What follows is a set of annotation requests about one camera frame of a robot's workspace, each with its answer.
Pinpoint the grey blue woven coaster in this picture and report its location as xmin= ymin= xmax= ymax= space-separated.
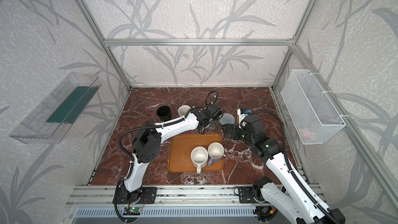
xmin=219 ymin=113 xmax=236 ymax=125

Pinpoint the light blue mug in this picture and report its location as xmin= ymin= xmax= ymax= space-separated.
xmin=177 ymin=105 xmax=191 ymax=117

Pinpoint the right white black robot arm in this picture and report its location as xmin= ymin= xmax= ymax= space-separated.
xmin=223 ymin=108 xmax=346 ymax=224

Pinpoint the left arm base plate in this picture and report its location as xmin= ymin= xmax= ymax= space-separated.
xmin=113 ymin=186 xmax=157 ymax=204

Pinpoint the green circuit board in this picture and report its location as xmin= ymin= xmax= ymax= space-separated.
xmin=123 ymin=207 xmax=143 ymax=216

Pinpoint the white wire mesh basket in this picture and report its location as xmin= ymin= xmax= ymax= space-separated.
xmin=282 ymin=69 xmax=346 ymax=145

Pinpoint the black mug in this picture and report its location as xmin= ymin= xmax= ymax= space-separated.
xmin=157 ymin=105 xmax=173 ymax=122

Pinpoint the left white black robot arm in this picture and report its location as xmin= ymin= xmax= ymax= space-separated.
xmin=113 ymin=90 xmax=222 ymax=205

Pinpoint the orange wooden tray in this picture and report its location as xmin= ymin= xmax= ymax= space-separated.
xmin=168 ymin=134 xmax=223 ymax=173

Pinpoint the aluminium cage frame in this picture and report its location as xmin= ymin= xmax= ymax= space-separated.
xmin=74 ymin=0 xmax=398 ymax=207

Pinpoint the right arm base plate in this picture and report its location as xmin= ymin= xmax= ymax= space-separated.
xmin=237 ymin=187 xmax=265 ymax=204

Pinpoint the aluminium front rail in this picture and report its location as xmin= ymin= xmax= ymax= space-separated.
xmin=63 ymin=184 xmax=327 ymax=207

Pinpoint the right wiring connector board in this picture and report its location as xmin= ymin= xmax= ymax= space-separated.
xmin=254 ymin=206 xmax=278 ymax=218

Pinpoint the clear plastic wall bin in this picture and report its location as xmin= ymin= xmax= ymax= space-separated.
xmin=9 ymin=72 xmax=102 ymax=144

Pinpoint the purple white mug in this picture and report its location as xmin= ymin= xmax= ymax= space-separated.
xmin=207 ymin=142 xmax=224 ymax=166

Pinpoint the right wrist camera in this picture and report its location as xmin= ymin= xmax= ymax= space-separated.
xmin=237 ymin=108 xmax=250 ymax=128

